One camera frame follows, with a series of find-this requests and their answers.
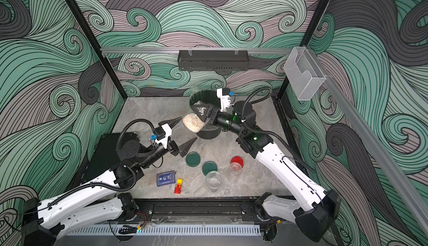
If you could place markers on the glass oatmeal jar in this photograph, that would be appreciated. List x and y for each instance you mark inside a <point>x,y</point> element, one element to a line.
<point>213,181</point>

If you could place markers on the clear acrylic wall holder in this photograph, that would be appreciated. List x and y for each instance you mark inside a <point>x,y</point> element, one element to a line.
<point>303,70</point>

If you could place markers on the black corner frame post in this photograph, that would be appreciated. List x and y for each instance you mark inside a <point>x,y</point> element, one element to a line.
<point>77,13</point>

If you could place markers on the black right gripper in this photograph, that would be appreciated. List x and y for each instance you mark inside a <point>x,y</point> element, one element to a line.
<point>213,110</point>

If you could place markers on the green jar lid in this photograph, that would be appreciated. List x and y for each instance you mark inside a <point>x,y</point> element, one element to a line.
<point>208,167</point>
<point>193,159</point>

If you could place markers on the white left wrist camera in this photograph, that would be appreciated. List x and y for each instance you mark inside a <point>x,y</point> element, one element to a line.
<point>161,135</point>

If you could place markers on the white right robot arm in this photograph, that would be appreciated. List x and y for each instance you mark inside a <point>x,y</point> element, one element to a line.
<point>313,209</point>

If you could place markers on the red yellow toy block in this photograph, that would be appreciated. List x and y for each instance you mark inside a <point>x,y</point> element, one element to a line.
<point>178,187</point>

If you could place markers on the aluminium wall rail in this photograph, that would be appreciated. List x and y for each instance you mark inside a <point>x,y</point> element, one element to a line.
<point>176,50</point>

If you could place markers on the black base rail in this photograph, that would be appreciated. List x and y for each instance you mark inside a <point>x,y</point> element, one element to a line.
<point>241,208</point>

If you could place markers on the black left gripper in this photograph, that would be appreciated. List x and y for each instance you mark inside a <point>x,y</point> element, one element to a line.
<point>174,151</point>

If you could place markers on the red-lidded oatmeal jar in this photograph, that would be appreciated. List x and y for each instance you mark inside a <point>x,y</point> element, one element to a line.
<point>234,172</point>

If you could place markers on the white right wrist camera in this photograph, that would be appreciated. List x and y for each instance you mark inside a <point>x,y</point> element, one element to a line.
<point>225,94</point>

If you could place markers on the blue card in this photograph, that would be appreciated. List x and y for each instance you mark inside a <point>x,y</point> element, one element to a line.
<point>166,178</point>

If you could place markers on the green-lidded oatmeal jar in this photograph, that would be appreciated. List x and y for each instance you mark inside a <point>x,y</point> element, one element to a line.
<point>193,122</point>

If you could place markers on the black wall shelf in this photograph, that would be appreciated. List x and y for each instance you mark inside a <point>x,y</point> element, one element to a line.
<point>223,61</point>

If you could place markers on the white slotted cable duct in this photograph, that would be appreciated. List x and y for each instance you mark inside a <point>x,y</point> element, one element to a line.
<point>173,230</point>

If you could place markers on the black flat tray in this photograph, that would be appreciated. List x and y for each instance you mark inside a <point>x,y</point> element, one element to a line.
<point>104,157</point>

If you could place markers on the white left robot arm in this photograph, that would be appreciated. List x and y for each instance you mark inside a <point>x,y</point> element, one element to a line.
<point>104,198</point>

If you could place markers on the red jar lid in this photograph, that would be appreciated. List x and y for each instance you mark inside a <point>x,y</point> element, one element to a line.
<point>238,160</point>

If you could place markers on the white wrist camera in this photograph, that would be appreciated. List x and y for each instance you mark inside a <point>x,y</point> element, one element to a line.
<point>225,94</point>
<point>161,135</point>

